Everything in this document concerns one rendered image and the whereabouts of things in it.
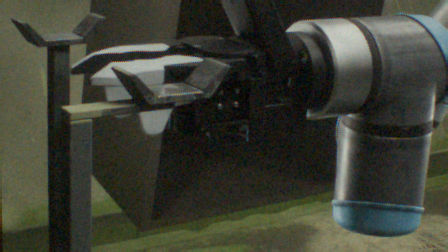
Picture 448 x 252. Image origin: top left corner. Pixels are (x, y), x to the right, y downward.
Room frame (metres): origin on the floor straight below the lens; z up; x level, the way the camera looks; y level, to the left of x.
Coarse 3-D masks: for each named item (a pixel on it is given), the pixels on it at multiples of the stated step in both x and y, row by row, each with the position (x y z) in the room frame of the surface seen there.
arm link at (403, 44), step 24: (360, 24) 0.79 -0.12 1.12; (384, 24) 0.81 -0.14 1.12; (408, 24) 0.82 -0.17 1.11; (432, 24) 0.84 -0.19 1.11; (384, 48) 0.78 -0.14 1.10; (408, 48) 0.80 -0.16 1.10; (432, 48) 0.81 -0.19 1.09; (384, 72) 0.77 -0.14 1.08; (408, 72) 0.79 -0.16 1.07; (432, 72) 0.81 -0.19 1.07; (384, 96) 0.78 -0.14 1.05; (408, 96) 0.79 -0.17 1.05; (432, 96) 0.81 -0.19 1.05; (360, 120) 0.81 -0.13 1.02; (384, 120) 0.80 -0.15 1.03; (408, 120) 0.80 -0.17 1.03; (432, 120) 0.82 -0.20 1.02
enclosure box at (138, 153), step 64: (128, 0) 1.86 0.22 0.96; (192, 0) 2.17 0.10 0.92; (320, 0) 2.27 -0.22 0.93; (384, 0) 2.04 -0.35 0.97; (128, 128) 1.85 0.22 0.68; (320, 128) 2.24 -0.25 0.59; (128, 192) 1.85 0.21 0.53; (192, 192) 2.00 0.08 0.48; (256, 192) 2.05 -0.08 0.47; (320, 192) 2.09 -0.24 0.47
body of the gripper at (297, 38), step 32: (288, 32) 0.77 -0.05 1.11; (256, 64) 0.70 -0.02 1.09; (288, 64) 0.75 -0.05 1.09; (320, 64) 0.75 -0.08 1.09; (224, 96) 0.70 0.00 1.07; (256, 96) 0.71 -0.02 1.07; (288, 96) 0.75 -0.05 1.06; (192, 128) 0.71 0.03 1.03; (224, 128) 0.71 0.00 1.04; (256, 128) 0.71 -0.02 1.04; (288, 128) 0.75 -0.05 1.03
